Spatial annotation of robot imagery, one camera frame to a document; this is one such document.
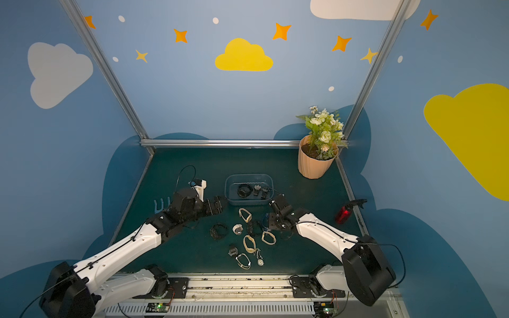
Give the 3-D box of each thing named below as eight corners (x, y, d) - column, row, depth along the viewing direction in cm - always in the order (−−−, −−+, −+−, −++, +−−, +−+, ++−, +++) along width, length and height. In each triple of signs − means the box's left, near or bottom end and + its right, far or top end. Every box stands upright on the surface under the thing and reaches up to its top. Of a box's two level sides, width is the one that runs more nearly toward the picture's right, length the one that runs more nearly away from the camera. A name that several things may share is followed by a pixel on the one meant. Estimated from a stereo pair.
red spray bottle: (339, 226, 94) (349, 214, 84) (333, 219, 97) (342, 206, 86) (342, 224, 95) (353, 212, 84) (337, 217, 97) (347, 204, 87)
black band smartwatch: (209, 234, 89) (207, 230, 86) (220, 223, 93) (219, 219, 90) (217, 242, 87) (216, 239, 84) (229, 231, 90) (228, 227, 87)
